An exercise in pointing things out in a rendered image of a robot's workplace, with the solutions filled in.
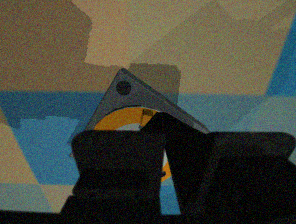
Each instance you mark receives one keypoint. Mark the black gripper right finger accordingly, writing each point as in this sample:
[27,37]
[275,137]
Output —
[193,156]

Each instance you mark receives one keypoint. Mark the orange round plate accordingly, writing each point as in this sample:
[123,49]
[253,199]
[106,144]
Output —
[128,118]

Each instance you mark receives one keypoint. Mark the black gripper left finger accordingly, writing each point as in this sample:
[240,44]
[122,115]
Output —
[119,149]

